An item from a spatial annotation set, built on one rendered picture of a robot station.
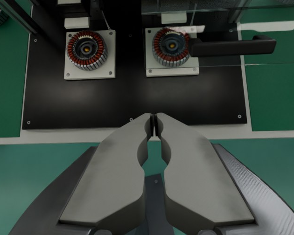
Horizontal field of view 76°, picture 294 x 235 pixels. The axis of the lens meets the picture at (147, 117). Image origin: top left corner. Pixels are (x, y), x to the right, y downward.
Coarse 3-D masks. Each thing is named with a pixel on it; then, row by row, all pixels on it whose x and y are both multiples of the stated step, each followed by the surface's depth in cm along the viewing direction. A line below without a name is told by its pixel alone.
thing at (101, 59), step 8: (80, 32) 53; (88, 32) 53; (96, 32) 53; (72, 40) 53; (80, 40) 54; (88, 40) 55; (96, 40) 53; (72, 48) 53; (80, 48) 55; (104, 48) 53; (72, 56) 52; (88, 56) 54; (96, 56) 52; (104, 56) 54; (80, 64) 52; (88, 64) 52; (96, 64) 53
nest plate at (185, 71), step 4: (176, 68) 54; (180, 68) 54; (184, 68) 54; (188, 68) 54; (192, 68) 54; (196, 68) 54; (148, 72) 54; (152, 72) 54; (156, 72) 54; (160, 72) 54; (164, 72) 54; (168, 72) 54; (172, 72) 54; (176, 72) 54; (180, 72) 54; (184, 72) 54; (188, 72) 54; (192, 72) 53; (196, 72) 53; (148, 76) 55
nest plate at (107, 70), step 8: (72, 32) 58; (104, 32) 57; (112, 32) 57; (104, 40) 57; (112, 40) 56; (96, 48) 56; (112, 48) 56; (80, 56) 56; (112, 56) 56; (72, 64) 56; (104, 64) 55; (112, 64) 55; (64, 72) 56; (72, 72) 55; (80, 72) 55; (88, 72) 55; (96, 72) 55; (104, 72) 55; (112, 72) 55
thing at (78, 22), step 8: (56, 0) 44; (64, 0) 43; (72, 0) 43; (80, 0) 43; (88, 0) 46; (64, 8) 44; (72, 8) 44; (80, 8) 44; (88, 8) 46; (64, 16) 47; (72, 16) 47; (80, 16) 47; (88, 16) 47; (64, 24) 47; (72, 24) 47; (80, 24) 47; (88, 24) 47
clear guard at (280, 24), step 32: (160, 0) 26; (192, 0) 26; (224, 0) 25; (256, 0) 25; (288, 0) 25; (160, 32) 27; (192, 32) 27; (224, 32) 27; (256, 32) 27; (288, 32) 27; (160, 64) 30; (192, 64) 30; (224, 64) 30; (256, 64) 30
